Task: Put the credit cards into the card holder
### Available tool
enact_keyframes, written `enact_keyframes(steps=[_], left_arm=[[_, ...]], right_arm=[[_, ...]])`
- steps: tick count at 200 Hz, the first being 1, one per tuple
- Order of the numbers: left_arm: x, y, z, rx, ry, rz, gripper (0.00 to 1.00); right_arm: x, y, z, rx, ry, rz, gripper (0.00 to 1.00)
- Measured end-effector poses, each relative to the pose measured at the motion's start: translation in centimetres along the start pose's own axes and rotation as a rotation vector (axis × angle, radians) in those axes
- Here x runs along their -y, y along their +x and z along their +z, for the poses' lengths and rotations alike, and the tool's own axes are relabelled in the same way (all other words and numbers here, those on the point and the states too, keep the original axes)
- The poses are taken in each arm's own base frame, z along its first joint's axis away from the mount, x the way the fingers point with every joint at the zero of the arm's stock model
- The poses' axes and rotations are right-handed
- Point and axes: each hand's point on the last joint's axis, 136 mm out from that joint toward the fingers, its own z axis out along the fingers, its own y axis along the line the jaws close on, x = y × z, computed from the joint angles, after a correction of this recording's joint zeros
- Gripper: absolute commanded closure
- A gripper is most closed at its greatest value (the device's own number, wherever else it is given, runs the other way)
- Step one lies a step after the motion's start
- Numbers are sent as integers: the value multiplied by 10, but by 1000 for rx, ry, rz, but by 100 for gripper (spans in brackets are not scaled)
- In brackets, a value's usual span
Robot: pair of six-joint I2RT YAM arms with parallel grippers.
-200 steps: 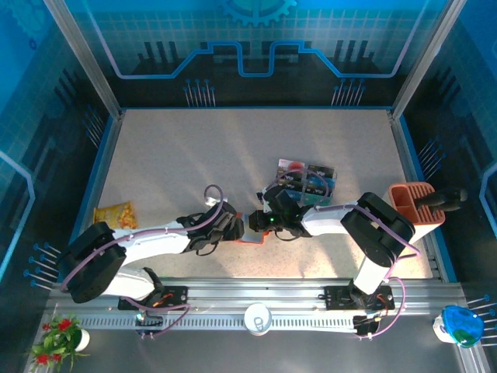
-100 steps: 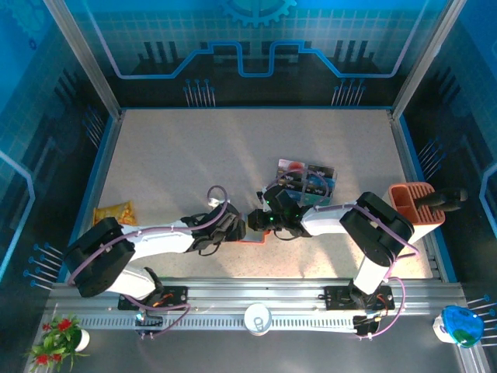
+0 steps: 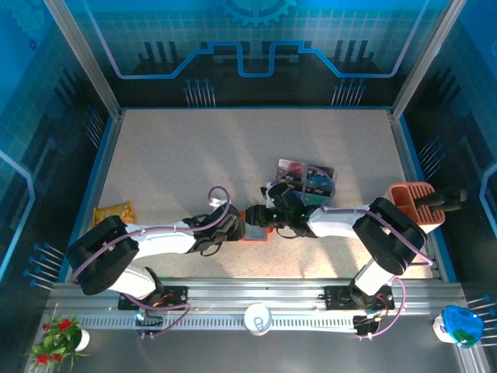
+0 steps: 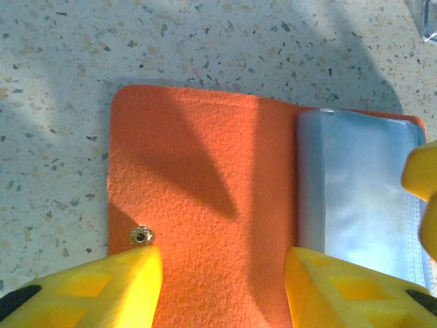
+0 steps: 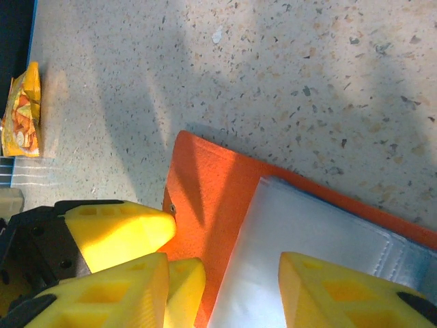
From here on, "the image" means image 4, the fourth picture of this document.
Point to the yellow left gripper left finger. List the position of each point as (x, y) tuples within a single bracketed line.
[(109, 294)]

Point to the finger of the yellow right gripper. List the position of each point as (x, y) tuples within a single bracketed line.
[(421, 174), (430, 232)]

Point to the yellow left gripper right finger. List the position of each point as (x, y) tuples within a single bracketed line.
[(341, 300)]

